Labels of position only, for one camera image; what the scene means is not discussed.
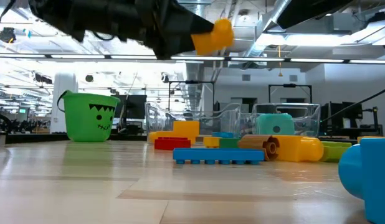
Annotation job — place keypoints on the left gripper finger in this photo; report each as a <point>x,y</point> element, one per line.
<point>195,23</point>
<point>178,46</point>

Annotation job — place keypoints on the large yellow toy block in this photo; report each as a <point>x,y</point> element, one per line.
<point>214,40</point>
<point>186,130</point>

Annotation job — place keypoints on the red toy brick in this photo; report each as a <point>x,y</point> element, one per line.
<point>172,144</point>

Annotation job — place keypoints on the small blue toy block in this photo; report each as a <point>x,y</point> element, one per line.
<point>223,135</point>

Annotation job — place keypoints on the orange square toy brick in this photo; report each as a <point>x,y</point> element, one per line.
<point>211,142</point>

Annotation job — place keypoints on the dark green toy brick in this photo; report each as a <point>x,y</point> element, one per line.
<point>228,143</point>

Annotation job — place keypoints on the long blue brick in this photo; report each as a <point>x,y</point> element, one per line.
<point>217,154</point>

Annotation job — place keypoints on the cyan foam die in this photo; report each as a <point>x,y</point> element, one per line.
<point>273,124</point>

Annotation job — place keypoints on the brown cylinder toy brick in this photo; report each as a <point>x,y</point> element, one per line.
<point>258,146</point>

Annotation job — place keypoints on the lime green toy brick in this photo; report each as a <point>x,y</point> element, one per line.
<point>335,152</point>

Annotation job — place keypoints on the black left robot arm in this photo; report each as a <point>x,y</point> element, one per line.
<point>86,15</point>

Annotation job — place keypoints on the long ceiling light strip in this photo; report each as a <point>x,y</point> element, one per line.
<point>258,59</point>

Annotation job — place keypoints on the black computer monitor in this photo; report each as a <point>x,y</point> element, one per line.
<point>133,107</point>

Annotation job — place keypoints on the wide clear plastic bin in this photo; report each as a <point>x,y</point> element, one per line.
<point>223,119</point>

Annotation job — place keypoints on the bright ceiling light panel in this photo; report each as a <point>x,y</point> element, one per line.
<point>304,40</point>

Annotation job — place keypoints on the white square pillar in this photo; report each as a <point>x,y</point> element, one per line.
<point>66,84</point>

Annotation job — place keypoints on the green monster face bucket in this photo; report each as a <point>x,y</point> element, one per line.
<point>86,121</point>

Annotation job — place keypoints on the narrow clear plastic bin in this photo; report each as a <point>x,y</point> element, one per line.
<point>307,121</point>

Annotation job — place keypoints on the yellow stepped toy block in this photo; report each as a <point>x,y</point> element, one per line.
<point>300,148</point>

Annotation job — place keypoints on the green exit sign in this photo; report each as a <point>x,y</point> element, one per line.
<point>22,110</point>

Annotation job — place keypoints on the black equipment rack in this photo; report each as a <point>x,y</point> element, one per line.
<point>339,115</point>

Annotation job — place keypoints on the large blue toy block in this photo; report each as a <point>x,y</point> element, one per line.
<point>376,180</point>

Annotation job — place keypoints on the slim silver spiral duct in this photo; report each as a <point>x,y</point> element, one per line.
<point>275,14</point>

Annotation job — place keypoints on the black gantry frame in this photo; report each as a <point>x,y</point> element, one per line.
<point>289,85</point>

